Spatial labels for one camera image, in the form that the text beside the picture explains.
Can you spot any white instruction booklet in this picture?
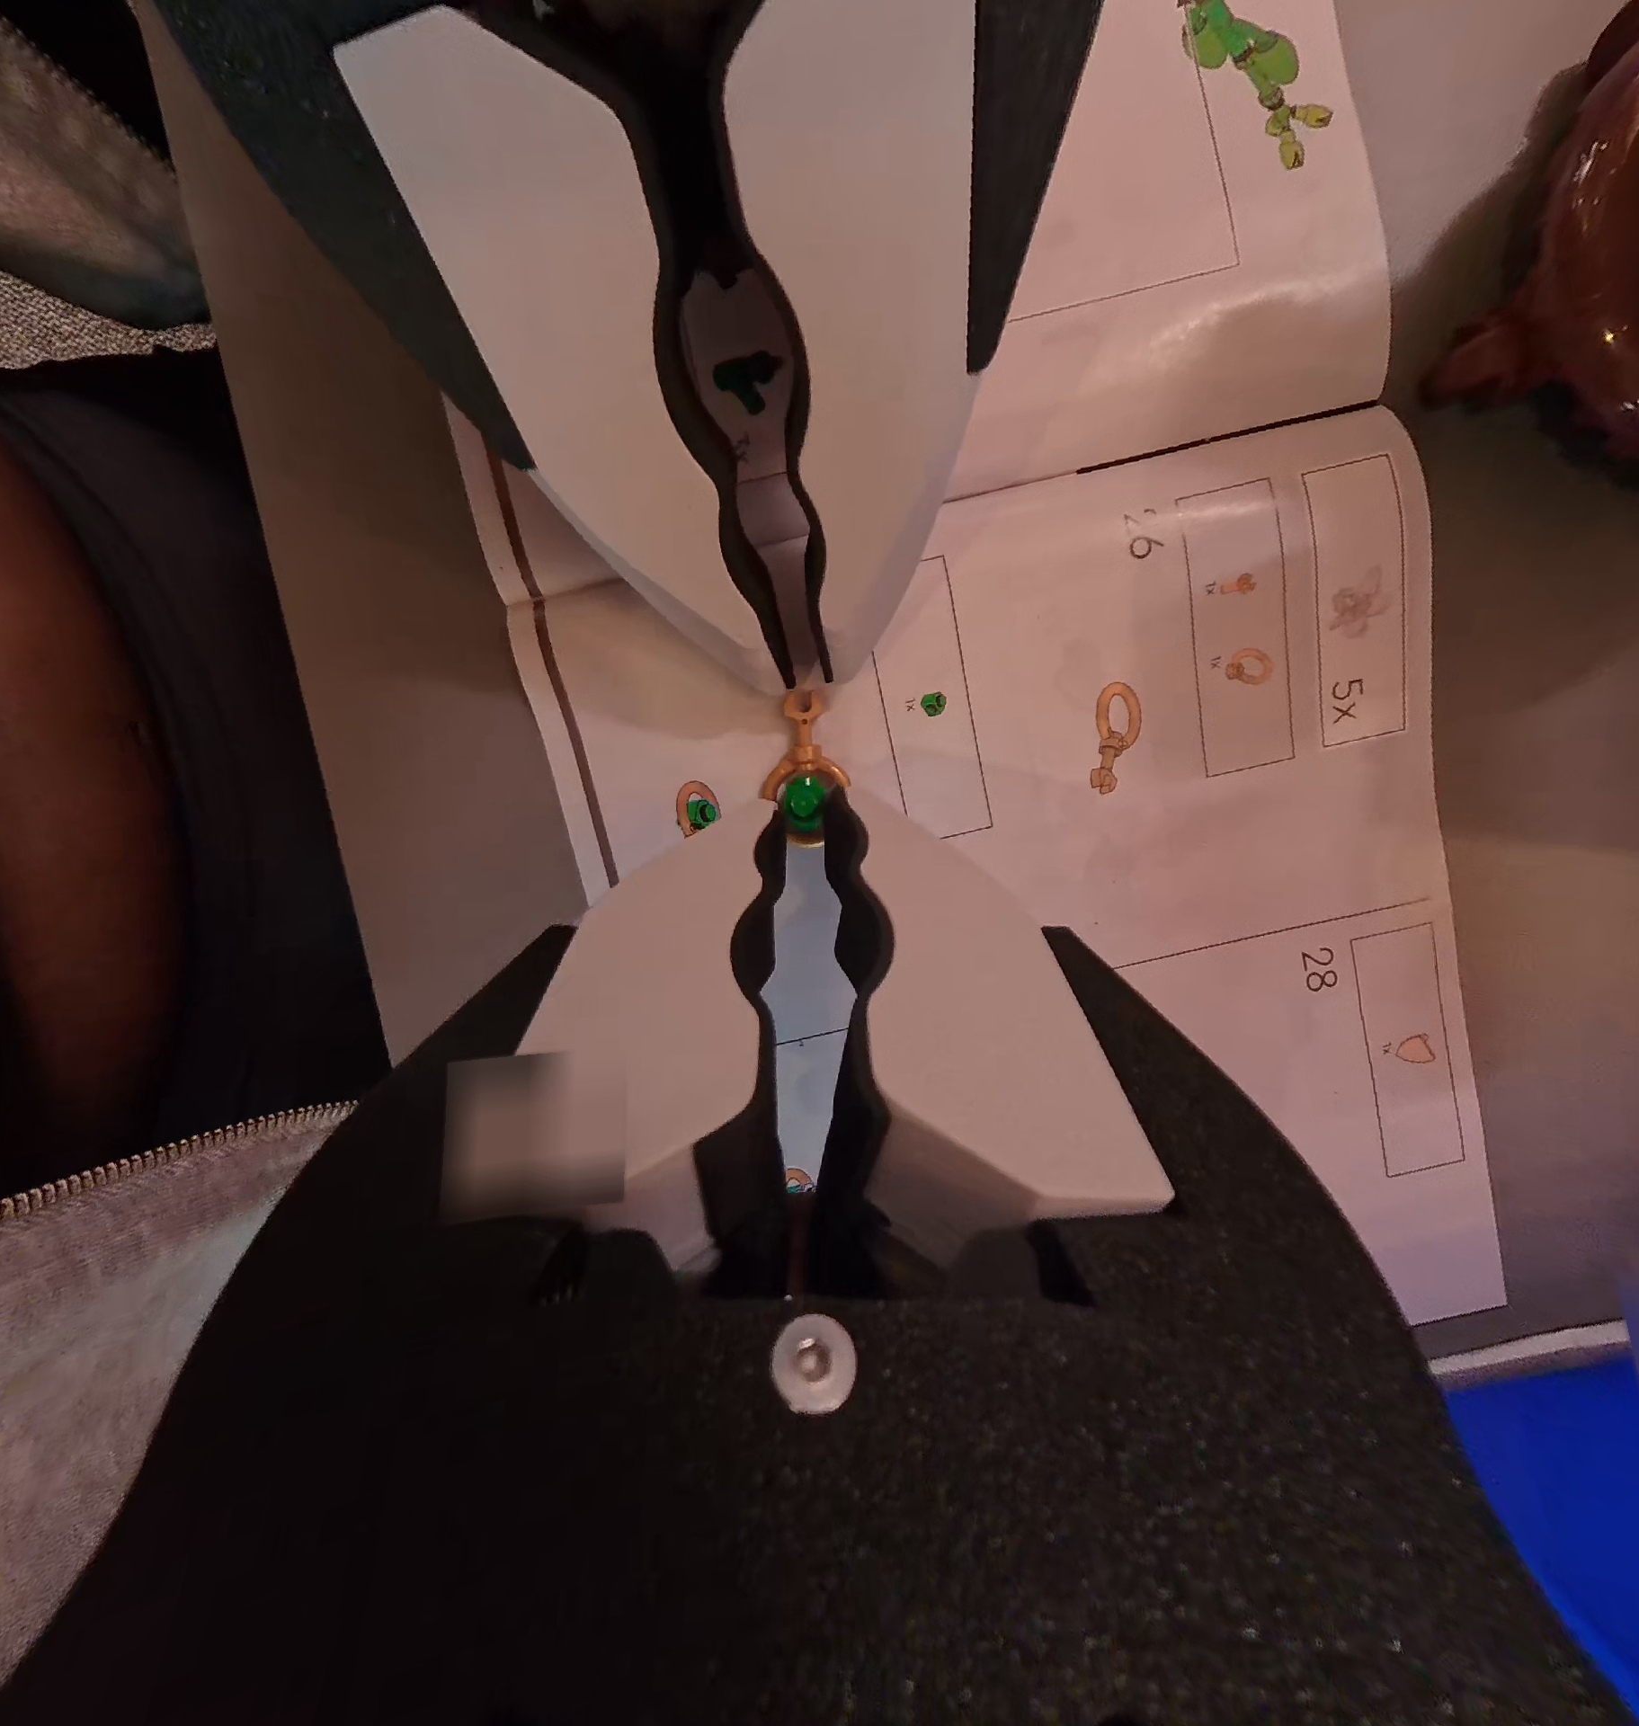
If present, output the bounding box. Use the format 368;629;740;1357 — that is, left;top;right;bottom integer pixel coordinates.
447;0;1508;1329

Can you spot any dark garment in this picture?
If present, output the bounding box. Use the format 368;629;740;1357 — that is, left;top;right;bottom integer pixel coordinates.
0;315;395;1207

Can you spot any gold ring toy piece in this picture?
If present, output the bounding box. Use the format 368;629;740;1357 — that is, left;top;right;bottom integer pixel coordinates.
763;687;851;810

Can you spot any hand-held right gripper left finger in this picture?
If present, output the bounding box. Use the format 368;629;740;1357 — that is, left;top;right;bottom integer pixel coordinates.
514;801;799;1275

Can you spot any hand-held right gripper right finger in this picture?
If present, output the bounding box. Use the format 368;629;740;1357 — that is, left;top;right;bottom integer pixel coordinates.
819;782;1179;1271

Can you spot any person's leg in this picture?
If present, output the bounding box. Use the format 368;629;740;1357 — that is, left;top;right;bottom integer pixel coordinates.
0;396;193;1201

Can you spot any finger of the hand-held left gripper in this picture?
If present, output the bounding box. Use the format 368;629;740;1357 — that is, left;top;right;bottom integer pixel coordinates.
333;0;799;691
722;0;986;687

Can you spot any grey desk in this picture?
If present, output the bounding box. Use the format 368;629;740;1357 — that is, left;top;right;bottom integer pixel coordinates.
131;0;1639;1363

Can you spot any person in grey hoodie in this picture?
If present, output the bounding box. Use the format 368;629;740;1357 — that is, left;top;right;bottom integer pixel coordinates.
0;0;362;1726

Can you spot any brown glazed teapot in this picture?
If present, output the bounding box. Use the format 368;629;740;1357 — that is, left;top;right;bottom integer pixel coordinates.
1420;0;1639;479

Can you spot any blue box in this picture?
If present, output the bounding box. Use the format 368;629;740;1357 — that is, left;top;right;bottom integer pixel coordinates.
1423;1319;1639;1726

